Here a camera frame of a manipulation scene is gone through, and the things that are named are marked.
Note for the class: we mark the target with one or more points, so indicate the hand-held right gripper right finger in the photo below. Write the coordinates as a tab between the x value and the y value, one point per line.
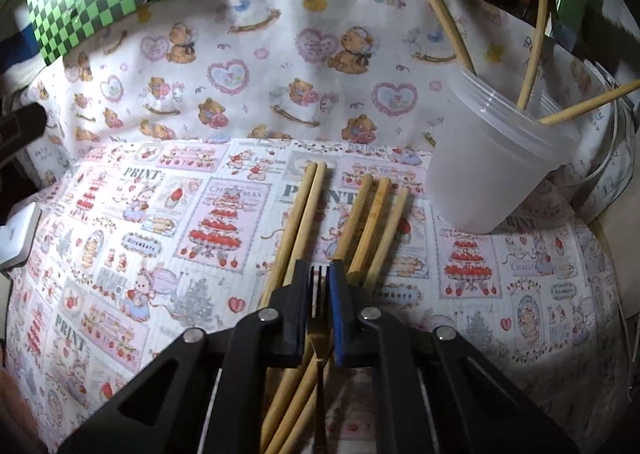
340	314

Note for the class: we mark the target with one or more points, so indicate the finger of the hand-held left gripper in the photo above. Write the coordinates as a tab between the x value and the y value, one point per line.
22	123

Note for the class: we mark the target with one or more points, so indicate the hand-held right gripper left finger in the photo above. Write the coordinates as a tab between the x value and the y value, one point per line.
300	304

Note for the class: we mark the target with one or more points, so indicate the pile of bamboo chopsticks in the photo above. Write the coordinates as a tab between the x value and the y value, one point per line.
300	234

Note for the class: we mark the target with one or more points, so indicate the translucent plastic cup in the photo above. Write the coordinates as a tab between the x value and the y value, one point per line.
480	173

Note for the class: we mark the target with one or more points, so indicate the striped cloth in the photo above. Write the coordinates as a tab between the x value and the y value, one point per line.
15	48

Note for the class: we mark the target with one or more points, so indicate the white desk lamp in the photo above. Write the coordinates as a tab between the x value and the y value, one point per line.
17	239

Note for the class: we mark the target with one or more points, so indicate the strawberry print cloth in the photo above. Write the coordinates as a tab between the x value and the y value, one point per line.
150	259

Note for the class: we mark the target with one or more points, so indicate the bear print cloth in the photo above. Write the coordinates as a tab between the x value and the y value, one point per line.
250	58

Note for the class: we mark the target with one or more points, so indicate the wooden board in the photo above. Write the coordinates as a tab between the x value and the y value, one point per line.
620	234

